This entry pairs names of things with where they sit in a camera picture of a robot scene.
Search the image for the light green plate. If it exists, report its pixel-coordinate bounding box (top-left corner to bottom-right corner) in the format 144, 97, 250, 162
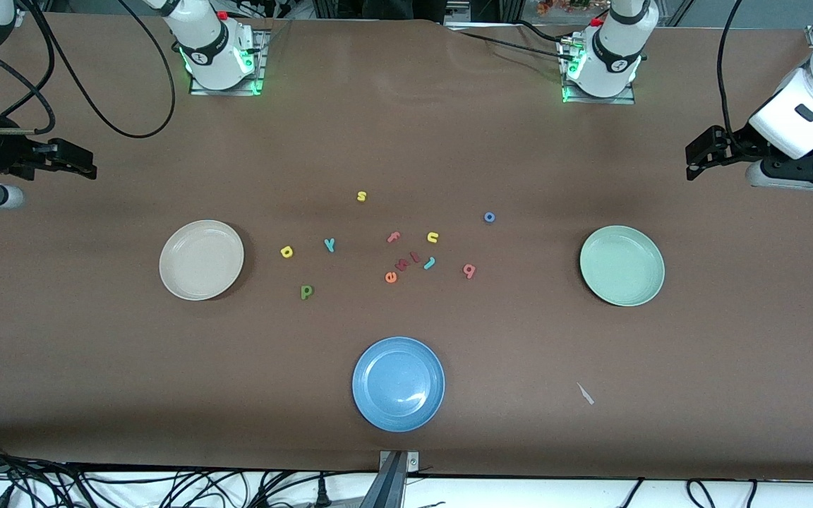
579, 225, 666, 308

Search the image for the beige brown plate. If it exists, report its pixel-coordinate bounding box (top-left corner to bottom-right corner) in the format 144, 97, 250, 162
159, 219, 246, 302

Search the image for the brown table cover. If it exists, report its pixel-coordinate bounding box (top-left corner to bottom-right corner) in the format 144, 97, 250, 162
0, 13, 813, 480

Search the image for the blue plate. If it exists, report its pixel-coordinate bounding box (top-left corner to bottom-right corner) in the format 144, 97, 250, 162
351, 336, 446, 433

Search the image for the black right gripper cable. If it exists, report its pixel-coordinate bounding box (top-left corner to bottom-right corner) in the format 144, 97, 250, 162
0, 49, 56, 136

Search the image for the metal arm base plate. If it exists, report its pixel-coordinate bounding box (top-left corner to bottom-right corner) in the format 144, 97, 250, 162
189, 28, 270, 96
560, 35, 637, 105

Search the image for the black right arm loop cable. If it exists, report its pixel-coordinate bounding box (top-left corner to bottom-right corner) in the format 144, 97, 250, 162
22, 0, 176, 139

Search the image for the short black base cable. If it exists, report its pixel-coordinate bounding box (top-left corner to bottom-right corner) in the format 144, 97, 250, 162
516, 20, 570, 43

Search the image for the long black base cable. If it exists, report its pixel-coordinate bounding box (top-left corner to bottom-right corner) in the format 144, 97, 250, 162
459, 30, 573, 61

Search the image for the looped black hanging cable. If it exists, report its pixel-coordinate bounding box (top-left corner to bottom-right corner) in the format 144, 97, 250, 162
687, 478, 716, 508

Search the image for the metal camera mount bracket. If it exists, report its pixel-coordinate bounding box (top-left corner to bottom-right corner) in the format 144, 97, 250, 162
361, 450, 420, 508

